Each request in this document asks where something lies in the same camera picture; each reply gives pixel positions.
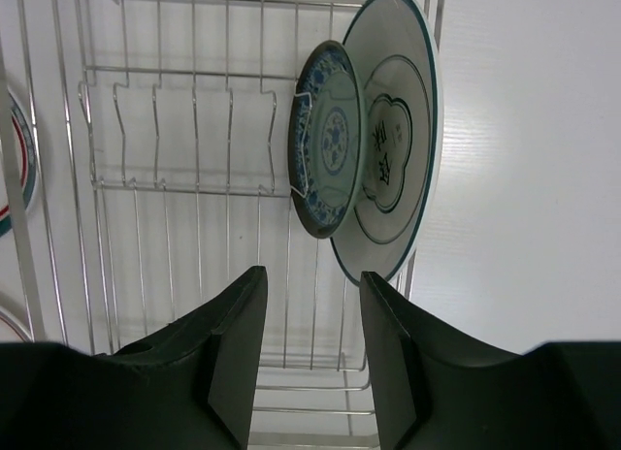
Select blue floral plate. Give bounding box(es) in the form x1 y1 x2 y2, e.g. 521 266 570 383
287 40 368 240

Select wire dish rack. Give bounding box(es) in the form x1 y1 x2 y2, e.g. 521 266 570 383
0 0 447 450

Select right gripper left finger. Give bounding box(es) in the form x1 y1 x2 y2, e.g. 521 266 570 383
1 266 268 449

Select white plate dark rim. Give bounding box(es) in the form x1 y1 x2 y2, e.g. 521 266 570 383
331 0 444 285

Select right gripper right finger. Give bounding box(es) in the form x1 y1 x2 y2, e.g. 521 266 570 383
360 272 620 449

